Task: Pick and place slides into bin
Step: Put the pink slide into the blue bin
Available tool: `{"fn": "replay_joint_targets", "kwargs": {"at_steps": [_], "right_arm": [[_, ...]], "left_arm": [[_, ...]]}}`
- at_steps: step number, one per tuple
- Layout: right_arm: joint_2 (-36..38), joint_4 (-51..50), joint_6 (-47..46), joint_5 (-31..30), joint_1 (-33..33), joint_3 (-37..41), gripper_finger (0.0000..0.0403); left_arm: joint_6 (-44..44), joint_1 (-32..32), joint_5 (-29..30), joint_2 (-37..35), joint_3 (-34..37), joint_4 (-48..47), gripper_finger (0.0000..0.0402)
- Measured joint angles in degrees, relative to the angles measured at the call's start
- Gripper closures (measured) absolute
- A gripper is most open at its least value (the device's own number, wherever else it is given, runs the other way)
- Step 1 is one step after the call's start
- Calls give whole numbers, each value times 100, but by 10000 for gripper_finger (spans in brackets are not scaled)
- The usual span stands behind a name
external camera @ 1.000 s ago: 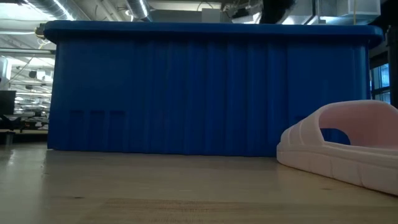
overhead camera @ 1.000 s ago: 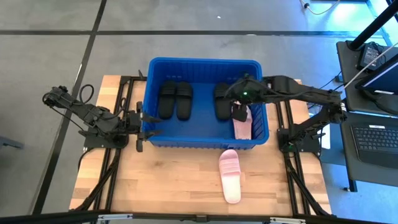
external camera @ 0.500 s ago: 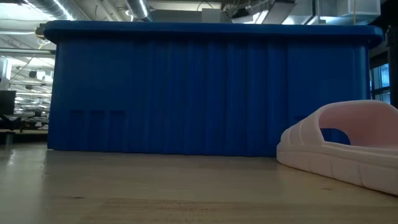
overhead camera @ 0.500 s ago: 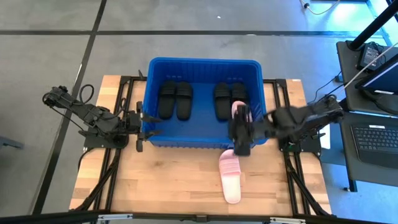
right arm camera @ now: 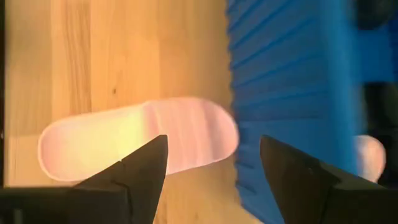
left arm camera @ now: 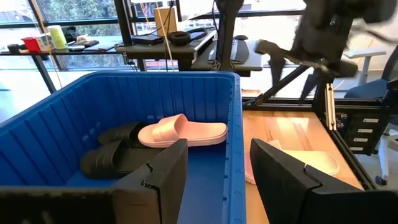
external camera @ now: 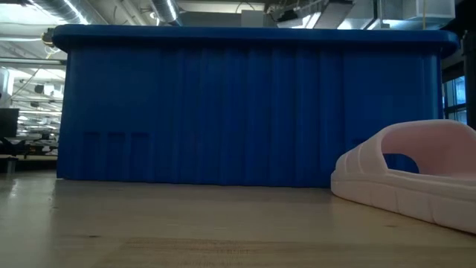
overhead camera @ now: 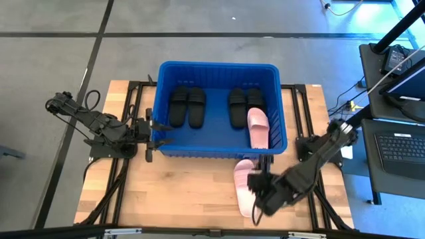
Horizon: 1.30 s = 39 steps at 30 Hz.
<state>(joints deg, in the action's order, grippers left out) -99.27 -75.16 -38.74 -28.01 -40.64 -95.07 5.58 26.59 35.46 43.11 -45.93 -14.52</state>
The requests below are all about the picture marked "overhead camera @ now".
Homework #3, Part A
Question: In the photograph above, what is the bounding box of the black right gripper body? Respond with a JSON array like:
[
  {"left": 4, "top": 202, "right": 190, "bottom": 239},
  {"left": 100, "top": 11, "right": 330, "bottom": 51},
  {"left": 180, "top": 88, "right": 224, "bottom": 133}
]
[{"left": 257, "top": 155, "right": 284, "bottom": 217}]

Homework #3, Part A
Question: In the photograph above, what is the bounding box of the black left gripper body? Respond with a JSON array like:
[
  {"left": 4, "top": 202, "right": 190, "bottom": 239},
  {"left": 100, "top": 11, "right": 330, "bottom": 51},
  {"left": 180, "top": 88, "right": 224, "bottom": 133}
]
[{"left": 134, "top": 108, "right": 155, "bottom": 163}]

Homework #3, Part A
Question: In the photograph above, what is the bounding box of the pink rubber slide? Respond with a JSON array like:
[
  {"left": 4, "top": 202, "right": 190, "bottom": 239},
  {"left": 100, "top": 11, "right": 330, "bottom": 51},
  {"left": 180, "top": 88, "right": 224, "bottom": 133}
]
[
  {"left": 246, "top": 107, "right": 270, "bottom": 149},
  {"left": 233, "top": 159, "right": 263, "bottom": 218}
]

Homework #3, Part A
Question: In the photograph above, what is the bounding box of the black rubber slide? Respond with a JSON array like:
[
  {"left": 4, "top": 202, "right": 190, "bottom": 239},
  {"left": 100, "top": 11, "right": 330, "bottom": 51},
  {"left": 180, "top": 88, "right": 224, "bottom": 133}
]
[
  {"left": 246, "top": 87, "right": 266, "bottom": 114},
  {"left": 187, "top": 86, "right": 207, "bottom": 129},
  {"left": 228, "top": 87, "right": 248, "bottom": 129},
  {"left": 168, "top": 85, "right": 189, "bottom": 129}
]

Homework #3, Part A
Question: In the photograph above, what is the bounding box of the blue plastic bin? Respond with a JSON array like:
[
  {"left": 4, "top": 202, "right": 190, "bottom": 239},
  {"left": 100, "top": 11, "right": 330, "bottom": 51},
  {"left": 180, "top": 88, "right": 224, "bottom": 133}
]
[{"left": 151, "top": 60, "right": 288, "bottom": 159}]

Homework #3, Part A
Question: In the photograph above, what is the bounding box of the black keyboard table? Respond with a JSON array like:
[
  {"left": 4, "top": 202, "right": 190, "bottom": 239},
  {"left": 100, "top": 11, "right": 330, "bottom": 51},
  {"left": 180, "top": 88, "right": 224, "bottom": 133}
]
[{"left": 361, "top": 118, "right": 425, "bottom": 205}]

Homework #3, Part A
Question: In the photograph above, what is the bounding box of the grey floor object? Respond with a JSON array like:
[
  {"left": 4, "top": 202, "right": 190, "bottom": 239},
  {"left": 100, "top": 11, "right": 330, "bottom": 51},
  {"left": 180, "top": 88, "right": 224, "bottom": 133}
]
[{"left": 0, "top": 144, "right": 27, "bottom": 160}]

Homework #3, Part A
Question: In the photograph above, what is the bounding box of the black keyboard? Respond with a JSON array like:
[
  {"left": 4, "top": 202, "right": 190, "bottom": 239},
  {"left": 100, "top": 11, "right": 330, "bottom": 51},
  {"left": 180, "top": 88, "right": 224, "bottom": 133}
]
[{"left": 375, "top": 132, "right": 425, "bottom": 172}]

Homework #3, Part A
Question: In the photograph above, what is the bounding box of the black side desk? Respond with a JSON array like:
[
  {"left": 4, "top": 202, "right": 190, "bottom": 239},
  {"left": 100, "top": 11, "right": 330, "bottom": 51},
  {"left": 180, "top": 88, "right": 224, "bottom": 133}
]
[{"left": 359, "top": 42, "right": 425, "bottom": 124}]

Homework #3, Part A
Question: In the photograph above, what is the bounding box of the black monitor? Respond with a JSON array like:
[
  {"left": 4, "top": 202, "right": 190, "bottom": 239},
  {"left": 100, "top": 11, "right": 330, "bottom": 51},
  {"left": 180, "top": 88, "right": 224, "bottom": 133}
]
[{"left": 378, "top": 56, "right": 425, "bottom": 102}]

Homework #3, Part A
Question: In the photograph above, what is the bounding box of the black device box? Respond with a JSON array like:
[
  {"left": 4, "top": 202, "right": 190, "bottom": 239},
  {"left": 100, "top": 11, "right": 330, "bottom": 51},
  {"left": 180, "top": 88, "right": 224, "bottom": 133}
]
[{"left": 381, "top": 45, "right": 411, "bottom": 76}]

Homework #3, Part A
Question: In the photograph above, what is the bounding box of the black rig pole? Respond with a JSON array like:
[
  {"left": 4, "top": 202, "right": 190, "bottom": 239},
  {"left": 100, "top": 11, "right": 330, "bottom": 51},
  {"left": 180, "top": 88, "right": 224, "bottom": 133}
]
[{"left": 371, "top": 0, "right": 425, "bottom": 54}]

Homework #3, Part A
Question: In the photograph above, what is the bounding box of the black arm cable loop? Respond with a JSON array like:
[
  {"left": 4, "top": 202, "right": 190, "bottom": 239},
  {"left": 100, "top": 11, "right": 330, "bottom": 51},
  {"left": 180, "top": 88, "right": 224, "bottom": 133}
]
[
  {"left": 251, "top": 199, "right": 265, "bottom": 227},
  {"left": 84, "top": 89, "right": 102, "bottom": 112}
]

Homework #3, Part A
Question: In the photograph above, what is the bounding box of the black camera rig beam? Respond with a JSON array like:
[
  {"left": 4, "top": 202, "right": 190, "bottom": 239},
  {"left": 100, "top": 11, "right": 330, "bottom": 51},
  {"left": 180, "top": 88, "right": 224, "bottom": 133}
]
[{"left": 0, "top": 224, "right": 425, "bottom": 239}]

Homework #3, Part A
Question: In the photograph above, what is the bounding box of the black floor cable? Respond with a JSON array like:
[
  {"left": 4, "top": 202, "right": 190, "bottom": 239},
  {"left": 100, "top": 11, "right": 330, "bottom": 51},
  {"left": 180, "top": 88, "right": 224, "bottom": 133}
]
[{"left": 327, "top": 76, "right": 367, "bottom": 118}]

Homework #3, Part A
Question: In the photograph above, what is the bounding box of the thin white cable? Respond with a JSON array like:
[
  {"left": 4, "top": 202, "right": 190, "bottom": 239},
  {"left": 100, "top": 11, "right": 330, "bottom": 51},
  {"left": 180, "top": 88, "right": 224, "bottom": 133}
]
[{"left": 361, "top": 42, "right": 425, "bottom": 97}]

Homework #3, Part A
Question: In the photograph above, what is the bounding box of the yellow cable with black ball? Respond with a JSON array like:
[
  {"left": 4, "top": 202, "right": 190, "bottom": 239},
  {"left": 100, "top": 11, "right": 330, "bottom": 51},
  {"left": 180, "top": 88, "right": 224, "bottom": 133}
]
[{"left": 319, "top": 0, "right": 365, "bottom": 17}]

